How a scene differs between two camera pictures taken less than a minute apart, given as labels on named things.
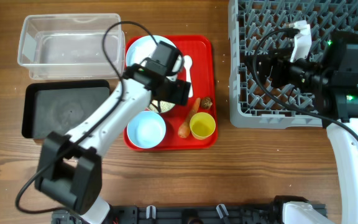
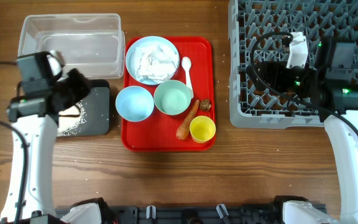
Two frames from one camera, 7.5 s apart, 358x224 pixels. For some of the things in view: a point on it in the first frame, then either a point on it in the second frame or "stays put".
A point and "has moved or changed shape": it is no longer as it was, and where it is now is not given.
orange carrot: x=184 y=129 stays put
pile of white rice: x=164 y=106 -> x=71 y=119
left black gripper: x=177 y=93 -> x=82 y=88
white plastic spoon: x=188 y=61 stays put
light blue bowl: x=146 y=129 has moved or changed shape
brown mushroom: x=206 y=103 stays put
